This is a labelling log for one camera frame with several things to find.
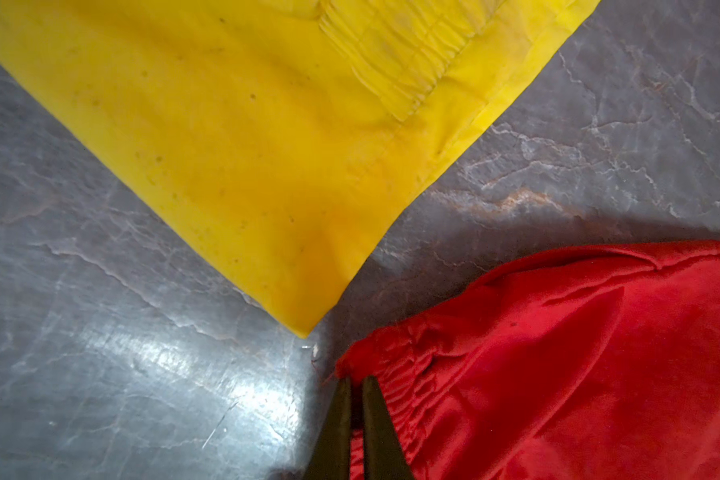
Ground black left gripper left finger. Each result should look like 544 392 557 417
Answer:
303 378 352 480

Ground yellow shorts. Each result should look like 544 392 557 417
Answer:
0 1 596 337

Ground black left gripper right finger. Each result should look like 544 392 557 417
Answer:
362 376 414 480

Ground red shorts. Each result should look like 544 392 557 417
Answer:
336 241 720 479

